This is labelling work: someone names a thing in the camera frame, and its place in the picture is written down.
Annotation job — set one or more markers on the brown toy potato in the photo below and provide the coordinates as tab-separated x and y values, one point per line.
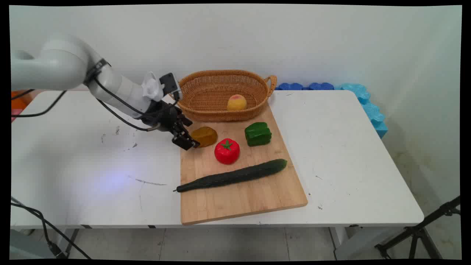
204	136

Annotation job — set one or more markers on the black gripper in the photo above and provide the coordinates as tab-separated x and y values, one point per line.
167	116

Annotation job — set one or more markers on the orange box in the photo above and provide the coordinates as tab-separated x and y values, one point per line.
18	103

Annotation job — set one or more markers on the red toy tomato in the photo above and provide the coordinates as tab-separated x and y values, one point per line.
227	151

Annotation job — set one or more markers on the dark green cucumber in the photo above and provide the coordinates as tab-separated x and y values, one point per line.
232	176

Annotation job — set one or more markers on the dark blue foam mat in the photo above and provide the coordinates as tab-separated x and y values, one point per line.
305	86

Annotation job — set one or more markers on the light blue foam mat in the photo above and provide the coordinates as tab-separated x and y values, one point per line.
369	108

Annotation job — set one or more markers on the black tripod stand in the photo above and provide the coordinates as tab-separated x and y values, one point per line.
419	232

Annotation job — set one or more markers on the yellow pink toy peach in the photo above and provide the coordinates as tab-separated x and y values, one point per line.
237	102

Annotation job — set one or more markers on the woven wicker basket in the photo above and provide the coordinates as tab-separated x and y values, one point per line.
224	95

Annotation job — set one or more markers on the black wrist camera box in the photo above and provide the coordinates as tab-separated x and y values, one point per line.
170	84

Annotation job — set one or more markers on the green toy bell pepper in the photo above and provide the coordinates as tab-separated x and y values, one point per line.
258	134

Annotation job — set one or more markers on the wooden cutting board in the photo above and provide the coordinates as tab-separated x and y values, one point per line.
239	173

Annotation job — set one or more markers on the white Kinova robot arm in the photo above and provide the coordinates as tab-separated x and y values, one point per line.
62	66

